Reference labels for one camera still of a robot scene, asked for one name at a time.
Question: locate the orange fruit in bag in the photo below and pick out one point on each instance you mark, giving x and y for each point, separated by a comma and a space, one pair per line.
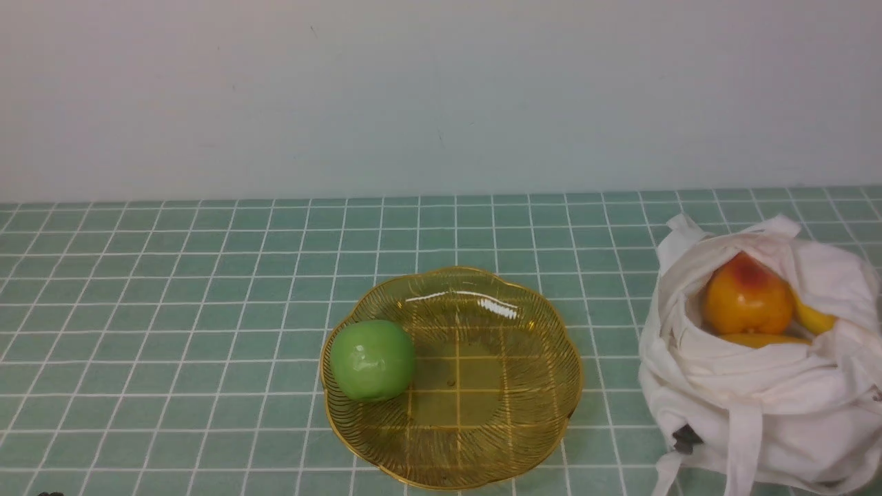
760, 340

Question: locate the orange peach fruit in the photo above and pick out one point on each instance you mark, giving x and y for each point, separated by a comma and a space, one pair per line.
745, 296

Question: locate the green apple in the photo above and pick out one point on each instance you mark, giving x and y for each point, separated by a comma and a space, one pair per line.
373, 360

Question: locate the white cloth bag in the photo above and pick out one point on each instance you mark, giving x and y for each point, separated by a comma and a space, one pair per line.
792, 414

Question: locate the amber glass scalloped plate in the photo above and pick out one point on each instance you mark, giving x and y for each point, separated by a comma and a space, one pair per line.
497, 380

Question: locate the yellow lemon fruit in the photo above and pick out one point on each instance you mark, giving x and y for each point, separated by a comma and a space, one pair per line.
811, 319

